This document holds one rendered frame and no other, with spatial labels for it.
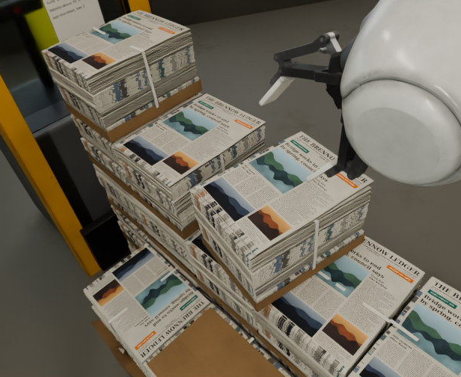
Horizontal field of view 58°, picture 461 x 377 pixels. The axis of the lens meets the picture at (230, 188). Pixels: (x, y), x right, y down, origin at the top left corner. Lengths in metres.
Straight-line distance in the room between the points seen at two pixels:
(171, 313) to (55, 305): 1.06
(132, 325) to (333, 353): 0.67
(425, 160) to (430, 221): 2.28
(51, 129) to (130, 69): 0.83
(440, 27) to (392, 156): 0.07
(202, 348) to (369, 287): 0.53
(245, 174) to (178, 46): 0.49
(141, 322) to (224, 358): 0.30
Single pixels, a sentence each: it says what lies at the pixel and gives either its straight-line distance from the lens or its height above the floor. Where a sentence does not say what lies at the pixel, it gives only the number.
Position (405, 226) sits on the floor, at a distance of 2.47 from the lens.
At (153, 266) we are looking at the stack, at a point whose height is 0.60.
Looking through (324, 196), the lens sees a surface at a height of 1.07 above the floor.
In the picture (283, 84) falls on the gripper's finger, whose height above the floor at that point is 1.50.
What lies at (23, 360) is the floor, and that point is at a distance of 2.31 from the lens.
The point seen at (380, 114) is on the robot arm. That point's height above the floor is 1.68.
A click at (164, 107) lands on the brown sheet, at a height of 1.08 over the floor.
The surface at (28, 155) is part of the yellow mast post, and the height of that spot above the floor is 0.83.
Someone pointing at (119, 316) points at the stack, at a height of 0.60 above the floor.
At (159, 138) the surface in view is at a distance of 1.30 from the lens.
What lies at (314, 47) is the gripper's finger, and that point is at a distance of 0.55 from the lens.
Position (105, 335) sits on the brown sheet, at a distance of 1.72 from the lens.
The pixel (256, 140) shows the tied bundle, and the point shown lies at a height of 1.02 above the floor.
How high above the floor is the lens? 1.82
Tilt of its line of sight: 44 degrees down
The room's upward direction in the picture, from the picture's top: 8 degrees counter-clockwise
